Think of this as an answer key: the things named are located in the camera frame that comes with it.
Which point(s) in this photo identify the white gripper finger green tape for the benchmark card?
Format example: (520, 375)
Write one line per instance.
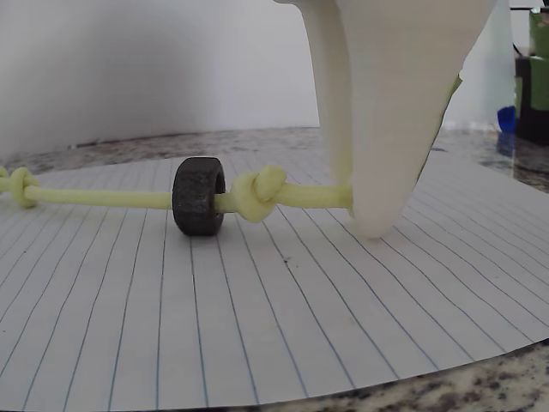
(386, 107)

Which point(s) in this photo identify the lined paper sheet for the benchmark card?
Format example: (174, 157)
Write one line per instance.
(257, 322)

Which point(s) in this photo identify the black camera with green tape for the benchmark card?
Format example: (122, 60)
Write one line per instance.
(534, 98)

